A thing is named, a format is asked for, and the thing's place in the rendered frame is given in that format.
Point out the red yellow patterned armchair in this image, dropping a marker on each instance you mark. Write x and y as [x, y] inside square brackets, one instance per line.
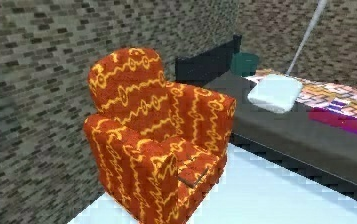
[142, 133]

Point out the teal round bin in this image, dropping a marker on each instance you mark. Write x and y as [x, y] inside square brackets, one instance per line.
[244, 63]

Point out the white pillow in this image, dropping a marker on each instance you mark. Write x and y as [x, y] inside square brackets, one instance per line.
[275, 92]

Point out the dark grey bed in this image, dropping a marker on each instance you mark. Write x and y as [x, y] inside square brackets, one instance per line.
[286, 140]

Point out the thin grey pole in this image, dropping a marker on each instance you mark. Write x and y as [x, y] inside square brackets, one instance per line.
[306, 36]

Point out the colourful patterned bedspread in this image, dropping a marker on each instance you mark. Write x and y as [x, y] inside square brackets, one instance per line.
[336, 103]

